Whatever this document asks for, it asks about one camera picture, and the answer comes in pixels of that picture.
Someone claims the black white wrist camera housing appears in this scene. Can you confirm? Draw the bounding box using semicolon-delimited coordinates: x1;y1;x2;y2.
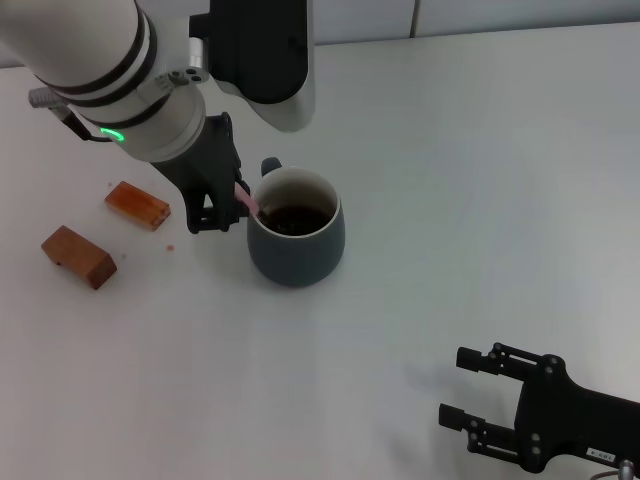
188;0;317;134

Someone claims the dark grey ceramic cup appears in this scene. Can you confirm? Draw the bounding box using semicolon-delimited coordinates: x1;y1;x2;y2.
246;157;346;289

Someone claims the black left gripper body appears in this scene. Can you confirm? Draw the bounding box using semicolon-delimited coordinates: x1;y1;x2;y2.
148;111;247;199

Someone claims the tall wooden rest block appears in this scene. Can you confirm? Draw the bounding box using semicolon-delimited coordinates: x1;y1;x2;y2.
40;224;119;290

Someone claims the pink handled metal spoon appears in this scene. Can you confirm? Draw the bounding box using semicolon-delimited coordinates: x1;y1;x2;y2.
233;181;267;220

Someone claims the flat wooden rest block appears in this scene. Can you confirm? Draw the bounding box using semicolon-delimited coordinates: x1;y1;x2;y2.
103;180;172;233

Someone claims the left gripper silver cable connector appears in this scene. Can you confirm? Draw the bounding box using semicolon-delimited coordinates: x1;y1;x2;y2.
27;87;109;144

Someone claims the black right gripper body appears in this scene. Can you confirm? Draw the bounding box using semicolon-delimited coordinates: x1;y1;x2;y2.
514;353;640;474

